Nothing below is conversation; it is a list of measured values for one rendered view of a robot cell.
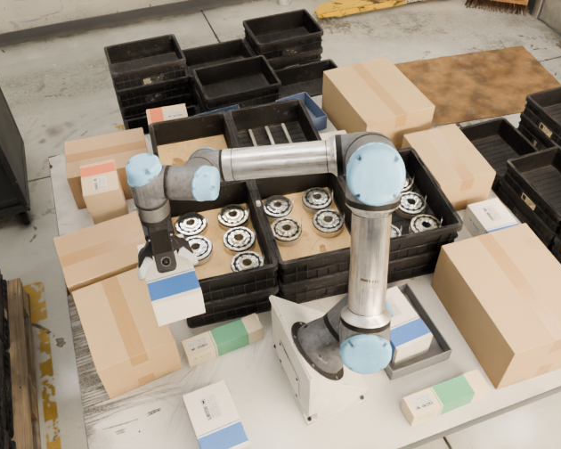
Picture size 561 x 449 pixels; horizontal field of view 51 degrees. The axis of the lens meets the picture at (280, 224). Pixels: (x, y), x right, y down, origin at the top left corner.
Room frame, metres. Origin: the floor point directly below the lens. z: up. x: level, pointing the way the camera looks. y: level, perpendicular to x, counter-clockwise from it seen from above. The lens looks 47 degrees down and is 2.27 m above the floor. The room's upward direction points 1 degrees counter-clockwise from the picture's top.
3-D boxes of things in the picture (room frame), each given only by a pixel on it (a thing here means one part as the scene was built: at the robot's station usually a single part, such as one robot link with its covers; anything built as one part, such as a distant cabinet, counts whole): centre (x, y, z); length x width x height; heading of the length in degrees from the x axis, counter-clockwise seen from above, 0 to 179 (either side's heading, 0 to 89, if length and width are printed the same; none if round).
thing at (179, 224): (1.33, 0.30, 0.86); 0.10 x 0.10 x 0.01
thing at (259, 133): (1.71, 0.01, 0.87); 0.40 x 0.30 x 0.11; 14
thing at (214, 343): (0.97, 0.18, 0.73); 0.24 x 0.06 x 0.06; 114
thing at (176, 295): (0.92, 0.28, 1.09); 0.20 x 0.12 x 0.09; 19
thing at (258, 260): (1.16, 0.11, 0.86); 0.10 x 0.10 x 0.01
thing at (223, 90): (2.62, 0.21, 0.37); 0.40 x 0.30 x 0.45; 109
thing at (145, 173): (0.94, 0.29, 1.41); 0.09 x 0.08 x 0.11; 85
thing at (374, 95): (2.03, -0.41, 0.80); 0.40 x 0.30 x 0.20; 21
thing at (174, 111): (1.95, 0.45, 0.81); 0.16 x 0.12 x 0.07; 103
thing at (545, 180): (1.91, -1.25, 0.31); 0.40 x 0.30 x 0.34; 19
